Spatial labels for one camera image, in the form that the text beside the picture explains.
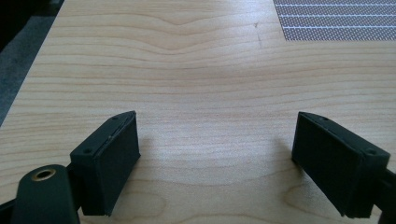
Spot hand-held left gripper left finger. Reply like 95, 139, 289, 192
69, 110, 142, 217

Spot brown patterned striped mat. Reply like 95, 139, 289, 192
272, 0, 396, 42

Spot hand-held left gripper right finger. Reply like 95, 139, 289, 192
290, 111, 391, 219

